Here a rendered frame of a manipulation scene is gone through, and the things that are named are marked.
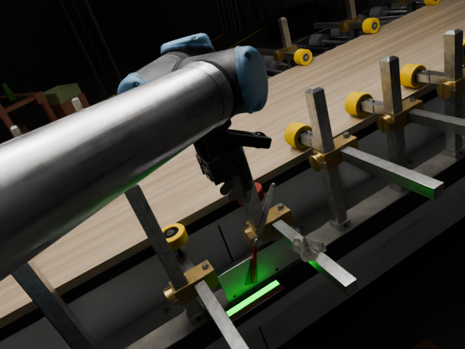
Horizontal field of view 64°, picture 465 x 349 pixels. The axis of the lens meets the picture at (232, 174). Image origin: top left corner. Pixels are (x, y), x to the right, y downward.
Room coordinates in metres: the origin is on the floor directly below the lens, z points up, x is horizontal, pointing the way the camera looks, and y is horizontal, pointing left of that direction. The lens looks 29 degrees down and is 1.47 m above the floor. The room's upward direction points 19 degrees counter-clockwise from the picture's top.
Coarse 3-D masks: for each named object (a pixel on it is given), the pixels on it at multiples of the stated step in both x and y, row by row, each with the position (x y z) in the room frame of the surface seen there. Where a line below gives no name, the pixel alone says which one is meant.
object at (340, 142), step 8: (352, 136) 0.89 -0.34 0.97; (336, 144) 0.88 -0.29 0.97; (344, 144) 0.87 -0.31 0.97; (352, 144) 0.87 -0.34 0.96; (320, 152) 0.87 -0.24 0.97; (328, 152) 0.85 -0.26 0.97; (336, 152) 0.86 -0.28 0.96; (312, 160) 0.87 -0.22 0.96; (320, 160) 0.85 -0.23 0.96; (328, 160) 0.85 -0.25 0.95; (336, 160) 0.86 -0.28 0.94; (320, 168) 0.84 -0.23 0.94; (328, 168) 0.85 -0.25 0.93
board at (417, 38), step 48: (336, 48) 2.00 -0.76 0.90; (384, 48) 1.73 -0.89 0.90; (432, 48) 1.51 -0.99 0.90; (288, 96) 1.54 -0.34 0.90; (336, 96) 1.36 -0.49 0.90; (192, 144) 1.39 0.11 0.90; (288, 144) 1.11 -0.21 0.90; (144, 192) 1.13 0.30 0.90; (192, 192) 1.02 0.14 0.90; (96, 240) 0.93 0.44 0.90; (144, 240) 0.85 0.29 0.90; (0, 288) 0.86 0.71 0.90
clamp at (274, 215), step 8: (272, 208) 0.84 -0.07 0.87; (288, 208) 0.81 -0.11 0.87; (272, 216) 0.80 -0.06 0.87; (280, 216) 0.79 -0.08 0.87; (288, 216) 0.80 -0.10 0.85; (248, 224) 0.80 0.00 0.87; (288, 224) 0.80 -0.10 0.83; (248, 232) 0.78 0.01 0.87; (256, 232) 0.77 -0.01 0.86; (264, 232) 0.78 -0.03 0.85; (272, 232) 0.78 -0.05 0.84; (248, 240) 0.78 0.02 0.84; (264, 240) 0.78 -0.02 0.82
